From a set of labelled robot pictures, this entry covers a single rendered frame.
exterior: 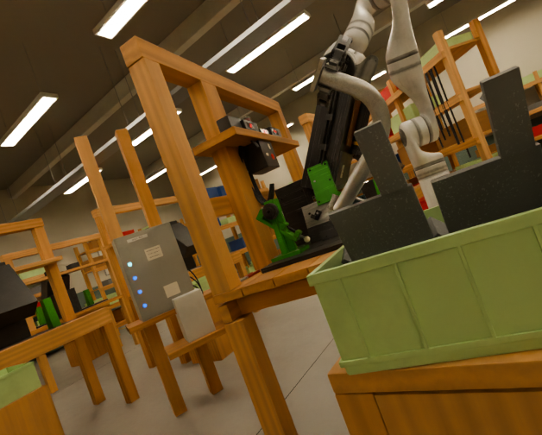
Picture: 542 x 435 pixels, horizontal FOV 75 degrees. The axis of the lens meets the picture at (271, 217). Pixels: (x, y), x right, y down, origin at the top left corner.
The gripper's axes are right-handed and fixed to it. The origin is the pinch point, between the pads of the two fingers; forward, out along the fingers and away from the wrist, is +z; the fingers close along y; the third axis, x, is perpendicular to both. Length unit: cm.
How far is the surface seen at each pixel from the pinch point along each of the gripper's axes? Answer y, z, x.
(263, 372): -110, -21, 10
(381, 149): -6.5, 8.9, 12.2
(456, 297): -17.8, 23.9, 27.7
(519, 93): 6.9, 9.7, 25.7
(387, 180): -10.9, 8.9, 15.4
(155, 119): -42, -58, -64
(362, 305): -25.6, 23.2, 17.6
